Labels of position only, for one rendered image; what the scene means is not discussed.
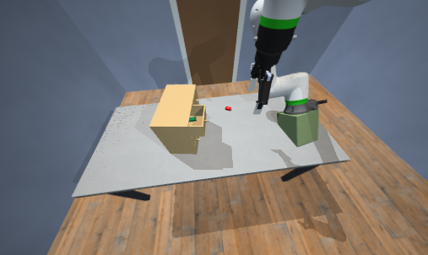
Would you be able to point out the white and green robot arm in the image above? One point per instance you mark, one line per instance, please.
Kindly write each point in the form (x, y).
(275, 32)

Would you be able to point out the small tan chest of drawers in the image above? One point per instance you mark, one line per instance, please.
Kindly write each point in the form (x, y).
(171, 118)

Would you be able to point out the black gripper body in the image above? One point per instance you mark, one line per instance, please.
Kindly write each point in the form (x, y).
(267, 60)

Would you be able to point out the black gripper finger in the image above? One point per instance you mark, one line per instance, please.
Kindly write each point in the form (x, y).
(264, 90)
(254, 77)

